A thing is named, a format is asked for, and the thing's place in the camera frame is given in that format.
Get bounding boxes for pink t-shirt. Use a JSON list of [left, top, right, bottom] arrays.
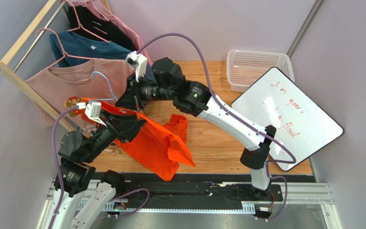
[[67, 0, 143, 51]]

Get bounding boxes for blue t-shirt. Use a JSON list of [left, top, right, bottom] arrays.
[[49, 31, 133, 70]]

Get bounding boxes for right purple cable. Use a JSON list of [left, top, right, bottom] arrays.
[[136, 32, 297, 222]]

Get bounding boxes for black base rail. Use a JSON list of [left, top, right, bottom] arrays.
[[123, 173, 285, 210]]

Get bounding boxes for black t-shirt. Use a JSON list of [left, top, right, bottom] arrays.
[[67, 3, 140, 51]]

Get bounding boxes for wooden clothes rack frame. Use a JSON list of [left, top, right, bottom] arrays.
[[0, 0, 71, 118]]

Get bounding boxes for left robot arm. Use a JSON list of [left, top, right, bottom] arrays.
[[45, 110, 146, 229]]

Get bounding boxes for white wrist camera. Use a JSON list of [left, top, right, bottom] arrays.
[[125, 51, 147, 82], [76, 99, 106, 126]]

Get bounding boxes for light blue wire hanger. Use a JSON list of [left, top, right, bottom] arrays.
[[91, 71, 118, 101]]

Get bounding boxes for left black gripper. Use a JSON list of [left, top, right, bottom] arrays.
[[83, 108, 147, 163]]

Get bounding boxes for mauve pixel-print t-shirt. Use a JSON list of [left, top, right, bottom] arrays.
[[24, 58, 139, 134]]

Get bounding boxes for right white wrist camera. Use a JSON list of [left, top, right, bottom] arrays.
[[125, 51, 147, 82]]

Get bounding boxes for aluminium mounting frame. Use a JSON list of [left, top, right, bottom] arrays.
[[36, 177, 343, 229]]

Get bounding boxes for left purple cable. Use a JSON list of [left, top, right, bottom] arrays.
[[46, 106, 151, 229]]

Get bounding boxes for pink hanger on black shirt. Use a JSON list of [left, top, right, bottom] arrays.
[[58, 0, 111, 43]]

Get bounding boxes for purple cable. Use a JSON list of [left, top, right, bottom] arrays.
[[46, 106, 151, 229], [136, 32, 297, 222]]

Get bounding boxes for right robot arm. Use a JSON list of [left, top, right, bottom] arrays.
[[115, 57, 276, 191]]

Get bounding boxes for orange t-shirt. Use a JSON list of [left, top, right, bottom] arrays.
[[81, 96, 197, 182]]

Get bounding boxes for white plastic basket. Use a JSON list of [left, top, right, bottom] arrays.
[[226, 50, 295, 92]]

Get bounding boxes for whiteboard with red writing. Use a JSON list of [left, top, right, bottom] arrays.
[[231, 67, 344, 171]]

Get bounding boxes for metal rack rod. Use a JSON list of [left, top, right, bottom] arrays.
[[12, 0, 65, 73]]

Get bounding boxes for pink hanger on blue shirt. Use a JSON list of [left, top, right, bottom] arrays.
[[45, 29, 110, 67]]

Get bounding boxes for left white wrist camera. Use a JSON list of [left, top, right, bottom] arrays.
[[76, 99, 106, 126]]

